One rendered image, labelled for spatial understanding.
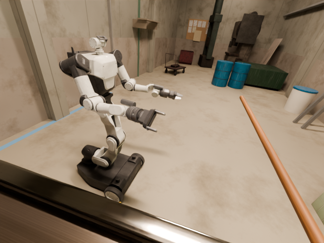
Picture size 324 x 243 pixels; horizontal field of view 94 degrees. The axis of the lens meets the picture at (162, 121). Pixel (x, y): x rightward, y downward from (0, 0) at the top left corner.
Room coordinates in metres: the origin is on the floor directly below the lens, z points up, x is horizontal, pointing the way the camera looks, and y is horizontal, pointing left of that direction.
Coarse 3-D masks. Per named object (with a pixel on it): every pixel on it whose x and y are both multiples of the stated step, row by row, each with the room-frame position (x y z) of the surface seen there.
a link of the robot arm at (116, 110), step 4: (112, 104) 0.82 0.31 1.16; (108, 108) 0.84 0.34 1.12; (112, 108) 0.80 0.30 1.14; (116, 108) 0.79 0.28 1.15; (120, 108) 0.78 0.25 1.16; (124, 108) 0.79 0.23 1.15; (112, 112) 0.79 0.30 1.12; (116, 112) 0.78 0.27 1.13; (120, 112) 0.77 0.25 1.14; (124, 112) 0.78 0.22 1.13
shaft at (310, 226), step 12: (240, 96) 1.14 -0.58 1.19; (252, 120) 0.75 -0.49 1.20; (264, 144) 0.53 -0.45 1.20; (276, 156) 0.45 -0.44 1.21; (276, 168) 0.39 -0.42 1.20; (288, 180) 0.34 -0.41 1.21; (288, 192) 0.30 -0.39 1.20; (300, 204) 0.26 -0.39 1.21; (300, 216) 0.23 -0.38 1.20; (312, 216) 0.23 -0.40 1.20; (312, 228) 0.20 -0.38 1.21; (312, 240) 0.18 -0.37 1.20
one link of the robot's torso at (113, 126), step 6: (102, 114) 1.13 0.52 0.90; (102, 120) 1.14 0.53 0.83; (108, 120) 1.13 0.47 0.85; (114, 120) 1.24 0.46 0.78; (108, 126) 1.16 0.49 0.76; (114, 126) 1.15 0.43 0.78; (120, 126) 1.23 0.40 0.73; (108, 132) 1.16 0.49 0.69; (114, 132) 1.14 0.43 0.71; (120, 132) 1.19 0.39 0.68; (114, 138) 1.12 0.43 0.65; (120, 138) 1.15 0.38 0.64
